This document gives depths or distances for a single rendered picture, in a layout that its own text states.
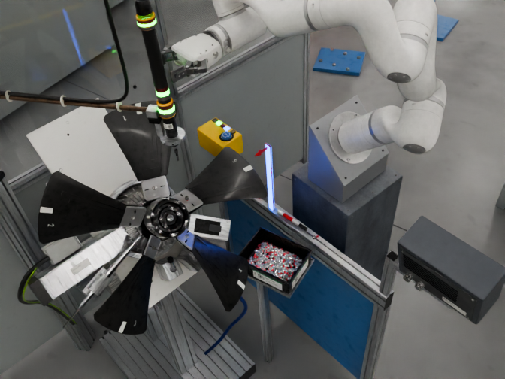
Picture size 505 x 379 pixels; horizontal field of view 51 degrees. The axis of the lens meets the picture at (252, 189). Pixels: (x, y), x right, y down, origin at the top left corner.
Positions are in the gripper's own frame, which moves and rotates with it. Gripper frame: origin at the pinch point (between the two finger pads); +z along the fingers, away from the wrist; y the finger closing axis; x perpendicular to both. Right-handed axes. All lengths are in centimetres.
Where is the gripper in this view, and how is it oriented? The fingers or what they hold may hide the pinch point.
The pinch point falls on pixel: (164, 68)
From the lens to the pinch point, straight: 137.4
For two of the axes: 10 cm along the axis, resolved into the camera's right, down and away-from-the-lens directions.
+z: -7.4, 5.2, -4.3
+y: -6.7, -5.1, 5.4
